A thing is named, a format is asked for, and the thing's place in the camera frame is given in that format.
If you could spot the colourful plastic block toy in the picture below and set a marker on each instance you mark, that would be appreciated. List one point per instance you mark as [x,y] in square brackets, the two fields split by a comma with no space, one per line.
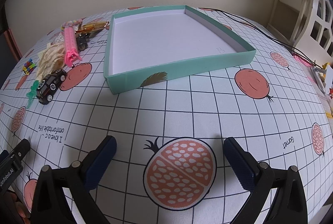
[28,67]

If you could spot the teal shallow cardboard box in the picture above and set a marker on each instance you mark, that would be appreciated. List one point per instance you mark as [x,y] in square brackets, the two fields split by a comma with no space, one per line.
[154,44]

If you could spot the black robot toy figure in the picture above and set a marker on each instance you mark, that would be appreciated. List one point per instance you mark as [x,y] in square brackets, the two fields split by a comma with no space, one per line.
[82,38]

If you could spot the yellow snack packet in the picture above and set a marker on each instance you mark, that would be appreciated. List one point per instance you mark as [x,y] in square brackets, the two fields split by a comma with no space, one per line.
[92,27]

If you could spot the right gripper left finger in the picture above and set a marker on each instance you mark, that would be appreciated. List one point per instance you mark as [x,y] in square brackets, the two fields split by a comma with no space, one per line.
[49,201]

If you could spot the black toy car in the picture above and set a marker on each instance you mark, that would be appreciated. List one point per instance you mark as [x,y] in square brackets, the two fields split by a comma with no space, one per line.
[49,85]

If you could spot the green plastic toy figure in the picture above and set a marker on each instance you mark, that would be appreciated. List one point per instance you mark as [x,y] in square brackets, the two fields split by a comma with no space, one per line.
[32,93]

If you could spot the cream lace scrunchie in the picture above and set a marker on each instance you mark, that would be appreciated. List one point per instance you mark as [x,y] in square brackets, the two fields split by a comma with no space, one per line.
[50,60]

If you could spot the pomegranate print grid tablecloth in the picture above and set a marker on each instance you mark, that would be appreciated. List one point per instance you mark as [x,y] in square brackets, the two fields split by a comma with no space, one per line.
[289,127]

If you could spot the dark blue cabinet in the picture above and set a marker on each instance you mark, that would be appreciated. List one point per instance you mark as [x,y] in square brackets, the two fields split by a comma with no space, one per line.
[9,55]

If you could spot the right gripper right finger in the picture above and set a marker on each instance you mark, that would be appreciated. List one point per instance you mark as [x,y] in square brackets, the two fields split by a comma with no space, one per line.
[259,178]

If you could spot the white wooden shelf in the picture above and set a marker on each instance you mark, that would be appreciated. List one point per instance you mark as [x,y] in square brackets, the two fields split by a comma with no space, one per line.
[306,25]

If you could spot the pink knitted cloth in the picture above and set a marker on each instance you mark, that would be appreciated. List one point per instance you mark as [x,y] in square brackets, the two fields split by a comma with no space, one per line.
[301,60]

